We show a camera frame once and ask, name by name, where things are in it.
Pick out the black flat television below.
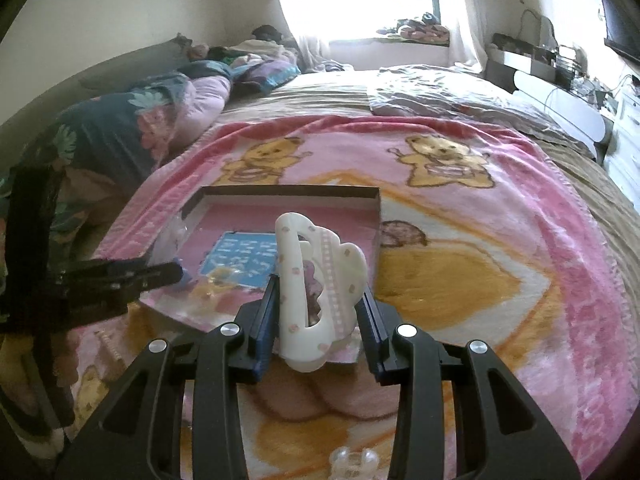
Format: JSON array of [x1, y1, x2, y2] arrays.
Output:
[[597, 0, 640, 61]]

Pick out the purple pillow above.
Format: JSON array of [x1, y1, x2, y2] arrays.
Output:
[[235, 59, 301, 92]]

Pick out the yellow translucent hair clip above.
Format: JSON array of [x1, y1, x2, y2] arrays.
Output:
[[192, 265, 246, 311]]

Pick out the black and white shelf unit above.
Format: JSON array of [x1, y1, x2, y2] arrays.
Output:
[[485, 32, 593, 88]]

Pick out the dark shallow box pink inside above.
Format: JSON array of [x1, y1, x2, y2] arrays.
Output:
[[137, 185, 385, 367]]

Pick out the white pink-dotted hair claw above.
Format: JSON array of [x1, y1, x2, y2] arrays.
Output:
[[274, 211, 370, 373]]

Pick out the white drawer dresser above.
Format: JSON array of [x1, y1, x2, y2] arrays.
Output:
[[602, 77, 640, 196]]

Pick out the white sheer curtain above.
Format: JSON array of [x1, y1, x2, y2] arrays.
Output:
[[265, 0, 341, 73], [440, 0, 488, 68]]

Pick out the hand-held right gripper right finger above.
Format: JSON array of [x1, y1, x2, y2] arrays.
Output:
[[356, 282, 583, 480]]

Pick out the beige bed cover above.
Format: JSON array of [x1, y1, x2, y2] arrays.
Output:
[[225, 62, 640, 281]]

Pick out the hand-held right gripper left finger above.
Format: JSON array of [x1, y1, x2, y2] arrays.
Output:
[[55, 274, 281, 480]]

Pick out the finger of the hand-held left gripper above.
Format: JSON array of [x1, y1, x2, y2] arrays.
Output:
[[127, 262, 185, 292], [59, 257, 152, 281]]

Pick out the pink bear printed blanket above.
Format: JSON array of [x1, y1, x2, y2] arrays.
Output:
[[65, 115, 626, 480]]

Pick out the white crumpled sheet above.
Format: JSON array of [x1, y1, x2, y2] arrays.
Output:
[[367, 64, 546, 128]]

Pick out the plush toys on windowsill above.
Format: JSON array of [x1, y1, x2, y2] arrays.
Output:
[[377, 10, 451, 43]]

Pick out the white rounded footboard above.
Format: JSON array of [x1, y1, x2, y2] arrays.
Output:
[[510, 67, 613, 161]]

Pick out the dark floral quilt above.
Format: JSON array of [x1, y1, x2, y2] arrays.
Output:
[[0, 60, 233, 261]]

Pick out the pile of clothes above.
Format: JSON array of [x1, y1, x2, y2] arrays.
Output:
[[192, 25, 301, 68]]

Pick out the small white claw clip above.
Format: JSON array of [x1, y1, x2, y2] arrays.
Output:
[[327, 450, 378, 480]]

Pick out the grey padded headboard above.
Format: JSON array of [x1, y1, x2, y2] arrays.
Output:
[[0, 35, 193, 126]]

